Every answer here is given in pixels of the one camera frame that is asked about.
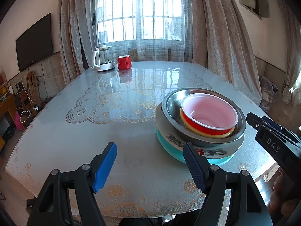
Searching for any person's right hand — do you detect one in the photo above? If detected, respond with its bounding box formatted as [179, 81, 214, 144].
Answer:
[267, 168, 300, 218]

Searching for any wall electrical box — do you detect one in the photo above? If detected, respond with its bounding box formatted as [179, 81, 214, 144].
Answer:
[239, 0, 270, 19]

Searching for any black wall television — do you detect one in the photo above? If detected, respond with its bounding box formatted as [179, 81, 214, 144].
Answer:
[15, 13, 53, 71]

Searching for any turquoise plastic plate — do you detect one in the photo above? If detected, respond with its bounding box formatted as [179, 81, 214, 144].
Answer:
[156, 129, 234, 166]

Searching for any pink plastic bin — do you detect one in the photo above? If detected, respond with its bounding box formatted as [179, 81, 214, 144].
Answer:
[14, 111, 24, 131]

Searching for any right beige curtain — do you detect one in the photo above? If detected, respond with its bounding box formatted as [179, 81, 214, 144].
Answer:
[191, 0, 262, 105]

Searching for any large white double-happiness plate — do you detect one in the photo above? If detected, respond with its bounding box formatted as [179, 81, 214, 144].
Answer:
[155, 103, 244, 159]

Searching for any white glass electric kettle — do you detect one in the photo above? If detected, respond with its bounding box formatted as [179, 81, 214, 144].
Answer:
[92, 45, 115, 72]

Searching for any barred window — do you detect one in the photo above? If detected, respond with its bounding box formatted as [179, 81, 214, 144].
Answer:
[93, 0, 184, 44]

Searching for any wooden cabinet with shelf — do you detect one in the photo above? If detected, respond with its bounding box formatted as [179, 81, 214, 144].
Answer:
[0, 71, 18, 151]

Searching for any beige curtain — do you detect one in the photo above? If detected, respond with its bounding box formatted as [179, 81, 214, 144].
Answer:
[58, 0, 95, 85]
[191, 0, 262, 105]

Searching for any white charger cable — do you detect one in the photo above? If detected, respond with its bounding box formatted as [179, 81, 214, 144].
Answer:
[19, 75, 39, 124]

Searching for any left beige curtain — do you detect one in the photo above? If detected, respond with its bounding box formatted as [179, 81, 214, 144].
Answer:
[58, 0, 95, 85]

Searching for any dark low bench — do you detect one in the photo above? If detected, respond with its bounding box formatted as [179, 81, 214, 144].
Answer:
[20, 97, 52, 129]

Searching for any yellow plastic bowl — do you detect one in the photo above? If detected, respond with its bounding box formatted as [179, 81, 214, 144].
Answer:
[180, 108, 235, 139]

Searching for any red ceramic mug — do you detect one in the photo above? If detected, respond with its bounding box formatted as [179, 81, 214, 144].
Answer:
[117, 55, 132, 70]

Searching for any red plastic bowl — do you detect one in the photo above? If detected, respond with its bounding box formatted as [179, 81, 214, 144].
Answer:
[180, 93, 238, 130]

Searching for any wooden folding chair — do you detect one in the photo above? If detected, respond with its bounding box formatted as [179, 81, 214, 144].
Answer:
[27, 71, 42, 107]

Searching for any stainless steel basin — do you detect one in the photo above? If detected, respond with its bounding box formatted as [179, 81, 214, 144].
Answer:
[161, 88, 246, 147]

